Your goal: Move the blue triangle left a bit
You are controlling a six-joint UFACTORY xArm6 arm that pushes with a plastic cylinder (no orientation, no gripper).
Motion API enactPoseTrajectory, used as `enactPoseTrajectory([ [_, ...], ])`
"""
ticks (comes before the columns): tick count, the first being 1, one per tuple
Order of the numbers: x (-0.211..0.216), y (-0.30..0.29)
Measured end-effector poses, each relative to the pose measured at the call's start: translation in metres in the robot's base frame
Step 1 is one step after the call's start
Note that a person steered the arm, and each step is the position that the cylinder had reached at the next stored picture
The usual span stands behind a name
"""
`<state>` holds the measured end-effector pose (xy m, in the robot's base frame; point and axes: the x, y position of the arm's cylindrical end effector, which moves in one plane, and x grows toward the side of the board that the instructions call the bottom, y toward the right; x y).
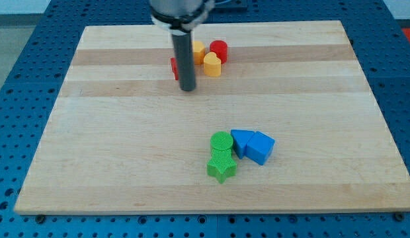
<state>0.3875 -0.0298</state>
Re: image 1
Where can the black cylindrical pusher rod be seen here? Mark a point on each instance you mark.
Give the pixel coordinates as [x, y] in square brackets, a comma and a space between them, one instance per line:
[182, 44]

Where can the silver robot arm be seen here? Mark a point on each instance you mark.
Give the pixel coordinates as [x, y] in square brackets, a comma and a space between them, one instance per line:
[179, 18]

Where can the blue triangle block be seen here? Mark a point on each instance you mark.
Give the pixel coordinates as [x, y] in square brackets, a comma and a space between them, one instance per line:
[240, 140]

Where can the yellow pentagon block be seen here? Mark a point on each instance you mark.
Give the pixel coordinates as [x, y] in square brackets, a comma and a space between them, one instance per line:
[199, 51]

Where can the red block behind rod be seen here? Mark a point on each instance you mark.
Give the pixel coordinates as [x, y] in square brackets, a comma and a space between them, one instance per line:
[174, 68]

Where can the red cylinder block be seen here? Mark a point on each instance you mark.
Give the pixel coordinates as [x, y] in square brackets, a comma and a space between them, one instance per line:
[220, 48]

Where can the yellow heart block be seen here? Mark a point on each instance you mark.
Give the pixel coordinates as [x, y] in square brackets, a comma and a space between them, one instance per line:
[212, 65]

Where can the green cylinder block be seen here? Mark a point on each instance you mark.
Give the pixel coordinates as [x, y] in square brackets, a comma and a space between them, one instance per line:
[221, 141]

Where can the wooden board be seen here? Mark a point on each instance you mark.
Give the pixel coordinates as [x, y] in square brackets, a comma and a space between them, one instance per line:
[122, 138]

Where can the green star block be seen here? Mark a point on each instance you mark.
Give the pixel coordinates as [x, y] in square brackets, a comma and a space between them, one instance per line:
[221, 165]

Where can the blue cube block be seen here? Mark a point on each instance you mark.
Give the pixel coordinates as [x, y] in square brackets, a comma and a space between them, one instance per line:
[259, 147]

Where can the blue perforated table frame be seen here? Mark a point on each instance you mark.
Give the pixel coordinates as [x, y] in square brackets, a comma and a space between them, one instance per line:
[29, 93]

